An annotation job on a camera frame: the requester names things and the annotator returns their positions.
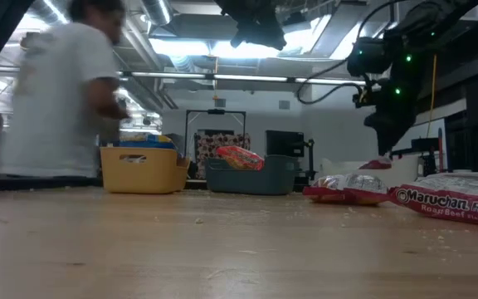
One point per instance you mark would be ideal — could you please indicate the dark red beef ramen packet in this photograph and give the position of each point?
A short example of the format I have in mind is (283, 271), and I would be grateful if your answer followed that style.
(378, 165)
(347, 187)
(450, 203)

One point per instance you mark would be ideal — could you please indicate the black table frame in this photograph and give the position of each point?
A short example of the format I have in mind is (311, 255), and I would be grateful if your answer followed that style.
(35, 183)

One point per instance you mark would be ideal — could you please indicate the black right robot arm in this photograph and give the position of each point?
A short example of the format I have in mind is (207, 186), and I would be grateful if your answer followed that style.
(405, 62)

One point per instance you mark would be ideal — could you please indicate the red patterned board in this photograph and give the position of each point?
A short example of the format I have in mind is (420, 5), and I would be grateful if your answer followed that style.
(208, 147)

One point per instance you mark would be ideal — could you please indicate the grey plastic bin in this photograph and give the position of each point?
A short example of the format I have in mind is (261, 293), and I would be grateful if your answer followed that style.
(247, 180)

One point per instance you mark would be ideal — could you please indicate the silver ventilation duct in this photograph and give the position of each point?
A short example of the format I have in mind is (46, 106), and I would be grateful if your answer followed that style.
(156, 10)

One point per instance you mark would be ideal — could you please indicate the yellow plastic bin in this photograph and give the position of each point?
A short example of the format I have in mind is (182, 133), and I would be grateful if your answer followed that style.
(143, 174)

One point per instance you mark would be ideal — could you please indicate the black monitor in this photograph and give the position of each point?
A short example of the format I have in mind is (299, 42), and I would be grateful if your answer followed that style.
(284, 143)

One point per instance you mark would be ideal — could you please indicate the black monitor stand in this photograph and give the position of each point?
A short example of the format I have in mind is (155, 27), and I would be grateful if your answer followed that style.
(310, 151)

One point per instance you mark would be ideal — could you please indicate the black metal cart frame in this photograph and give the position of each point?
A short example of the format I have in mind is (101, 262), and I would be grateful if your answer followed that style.
(216, 111)

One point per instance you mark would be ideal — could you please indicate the long ceiling tube light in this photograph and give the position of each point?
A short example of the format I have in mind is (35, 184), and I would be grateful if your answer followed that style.
(243, 77)

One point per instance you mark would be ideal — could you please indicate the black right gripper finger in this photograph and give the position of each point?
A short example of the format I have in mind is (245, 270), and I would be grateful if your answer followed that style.
(385, 143)

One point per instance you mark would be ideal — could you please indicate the orange chicken ramen packet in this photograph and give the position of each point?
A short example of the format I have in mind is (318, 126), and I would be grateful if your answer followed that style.
(239, 158)

